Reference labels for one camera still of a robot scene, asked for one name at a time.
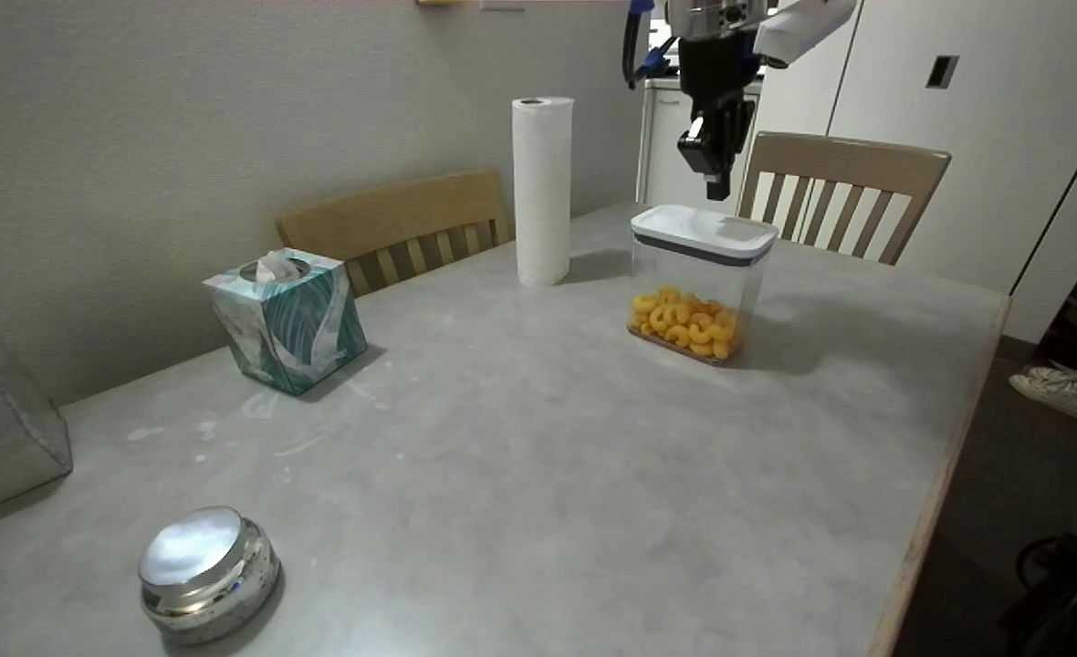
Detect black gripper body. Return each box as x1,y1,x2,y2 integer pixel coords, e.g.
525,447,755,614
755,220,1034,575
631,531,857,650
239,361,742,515
675,35,762,117

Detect white square container lid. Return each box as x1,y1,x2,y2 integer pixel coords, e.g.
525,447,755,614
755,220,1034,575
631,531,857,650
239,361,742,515
629,202,782,272

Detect clear plastic food container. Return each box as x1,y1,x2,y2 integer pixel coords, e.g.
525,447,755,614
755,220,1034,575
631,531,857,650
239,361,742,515
625,202,782,369

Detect grey-white wooden slatted chair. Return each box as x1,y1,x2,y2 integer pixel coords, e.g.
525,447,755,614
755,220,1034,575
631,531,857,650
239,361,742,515
736,129,956,272

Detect white paper towel roll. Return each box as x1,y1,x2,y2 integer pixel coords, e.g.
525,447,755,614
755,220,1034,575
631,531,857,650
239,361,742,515
509,93,581,291

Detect yellow snack pieces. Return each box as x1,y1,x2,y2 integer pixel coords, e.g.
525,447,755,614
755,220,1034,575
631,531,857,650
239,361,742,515
629,286,747,366

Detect tan wooden slatted chair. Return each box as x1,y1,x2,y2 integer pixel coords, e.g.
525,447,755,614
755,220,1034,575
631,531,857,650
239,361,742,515
274,167,514,300

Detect white shoes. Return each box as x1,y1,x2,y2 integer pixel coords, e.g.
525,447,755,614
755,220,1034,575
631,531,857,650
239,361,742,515
1006,361,1077,432

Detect teal patterned tissue box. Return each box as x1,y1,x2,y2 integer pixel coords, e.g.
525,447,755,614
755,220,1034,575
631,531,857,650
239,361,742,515
201,244,372,402

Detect dark bulky floor item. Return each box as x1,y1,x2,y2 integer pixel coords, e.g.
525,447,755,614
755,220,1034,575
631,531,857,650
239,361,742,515
1001,491,1077,657

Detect clear plastic box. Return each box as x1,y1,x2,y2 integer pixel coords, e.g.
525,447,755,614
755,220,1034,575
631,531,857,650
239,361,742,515
0,318,77,531

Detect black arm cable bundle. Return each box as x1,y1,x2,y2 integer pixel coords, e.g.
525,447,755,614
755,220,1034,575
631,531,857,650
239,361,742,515
618,0,666,93

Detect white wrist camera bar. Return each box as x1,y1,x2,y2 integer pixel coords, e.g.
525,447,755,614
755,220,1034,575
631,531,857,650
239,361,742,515
751,0,866,72

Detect black wall outlet plate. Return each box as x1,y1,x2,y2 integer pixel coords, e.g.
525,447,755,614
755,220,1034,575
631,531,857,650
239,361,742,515
925,52,963,93

